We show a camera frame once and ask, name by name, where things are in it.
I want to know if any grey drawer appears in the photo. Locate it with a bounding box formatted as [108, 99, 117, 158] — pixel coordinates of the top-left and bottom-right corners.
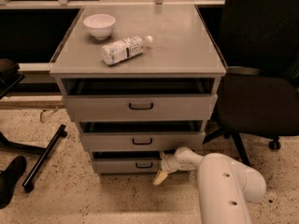
[92, 158, 160, 175]
[79, 132, 206, 151]
[63, 94, 217, 121]

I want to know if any grey top drawer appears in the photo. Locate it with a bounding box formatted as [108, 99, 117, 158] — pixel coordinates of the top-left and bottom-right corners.
[63, 94, 217, 121]

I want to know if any black office chair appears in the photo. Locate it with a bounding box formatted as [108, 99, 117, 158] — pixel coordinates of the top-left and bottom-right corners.
[205, 0, 299, 164]

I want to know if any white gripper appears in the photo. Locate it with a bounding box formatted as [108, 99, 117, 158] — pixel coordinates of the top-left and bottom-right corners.
[153, 150, 178, 186]

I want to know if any grey bottom drawer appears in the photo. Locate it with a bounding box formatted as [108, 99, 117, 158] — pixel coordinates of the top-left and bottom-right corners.
[92, 158, 160, 175]

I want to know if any white ceramic bowl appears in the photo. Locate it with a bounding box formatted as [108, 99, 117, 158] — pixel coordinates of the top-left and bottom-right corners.
[83, 14, 116, 40]

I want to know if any grey middle drawer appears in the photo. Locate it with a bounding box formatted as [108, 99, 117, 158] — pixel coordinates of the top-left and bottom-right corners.
[79, 132, 206, 151]

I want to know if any plastic bottle with white label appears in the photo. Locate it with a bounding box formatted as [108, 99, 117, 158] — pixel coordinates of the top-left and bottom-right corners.
[101, 35, 153, 65]

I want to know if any grey drawer cabinet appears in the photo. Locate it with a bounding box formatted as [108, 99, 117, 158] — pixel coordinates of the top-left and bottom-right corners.
[50, 5, 225, 162]

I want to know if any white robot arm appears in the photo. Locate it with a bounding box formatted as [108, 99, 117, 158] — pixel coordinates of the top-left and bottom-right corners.
[153, 147, 266, 224]

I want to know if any black chair base left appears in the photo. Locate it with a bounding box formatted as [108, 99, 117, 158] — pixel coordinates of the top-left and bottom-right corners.
[0, 59, 67, 192]

